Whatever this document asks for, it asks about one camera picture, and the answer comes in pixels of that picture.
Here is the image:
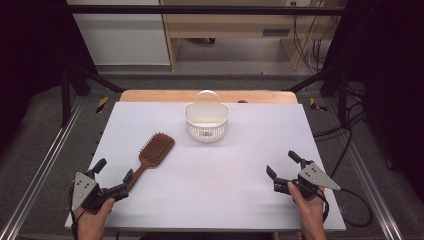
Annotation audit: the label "brown wooden hairbrush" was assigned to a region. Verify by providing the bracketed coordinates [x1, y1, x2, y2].
[126, 132, 176, 193]

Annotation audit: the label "black curtain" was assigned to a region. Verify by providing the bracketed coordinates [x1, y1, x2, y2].
[0, 0, 98, 155]
[323, 0, 424, 196]

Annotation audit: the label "aluminium floor rail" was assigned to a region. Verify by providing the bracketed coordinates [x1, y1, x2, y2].
[324, 98, 405, 240]
[0, 96, 85, 240]

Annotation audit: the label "white board sheet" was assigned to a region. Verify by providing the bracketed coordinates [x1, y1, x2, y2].
[64, 101, 347, 233]

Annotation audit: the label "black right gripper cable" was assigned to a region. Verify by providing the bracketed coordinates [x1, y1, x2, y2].
[318, 187, 373, 229]

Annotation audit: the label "white cabinet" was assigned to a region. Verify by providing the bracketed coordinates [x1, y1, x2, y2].
[65, 0, 172, 66]

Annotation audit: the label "black metal frame stand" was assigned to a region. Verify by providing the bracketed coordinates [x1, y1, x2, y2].
[60, 62, 125, 128]
[283, 64, 350, 125]

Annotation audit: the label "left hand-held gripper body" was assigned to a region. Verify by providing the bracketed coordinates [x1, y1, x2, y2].
[70, 171, 130, 215]

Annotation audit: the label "yellow black floor tape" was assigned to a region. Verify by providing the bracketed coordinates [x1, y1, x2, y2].
[309, 97, 328, 112]
[95, 96, 110, 114]

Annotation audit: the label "black horizontal frame bar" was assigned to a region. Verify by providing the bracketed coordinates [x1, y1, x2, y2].
[65, 4, 348, 16]

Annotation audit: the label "light wooden table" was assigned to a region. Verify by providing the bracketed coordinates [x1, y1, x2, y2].
[119, 89, 299, 104]

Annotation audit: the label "person's left hand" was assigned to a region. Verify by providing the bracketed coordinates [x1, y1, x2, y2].
[74, 198, 116, 232]

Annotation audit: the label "black floor cables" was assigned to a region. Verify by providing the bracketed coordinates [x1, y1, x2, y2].
[313, 84, 367, 178]

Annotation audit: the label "person's right hand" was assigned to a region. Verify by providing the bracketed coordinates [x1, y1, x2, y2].
[286, 181, 327, 225]

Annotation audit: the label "light wooden desk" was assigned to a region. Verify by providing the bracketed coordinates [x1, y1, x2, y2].
[158, 0, 345, 72]

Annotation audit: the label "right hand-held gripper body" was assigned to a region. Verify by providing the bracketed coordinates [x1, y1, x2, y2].
[273, 161, 342, 201]

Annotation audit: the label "white perforated plastic basket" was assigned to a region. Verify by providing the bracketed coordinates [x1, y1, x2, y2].
[183, 89, 231, 144]

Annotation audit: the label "hanging cables behind desk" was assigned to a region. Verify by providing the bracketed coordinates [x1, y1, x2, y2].
[290, 0, 341, 73]

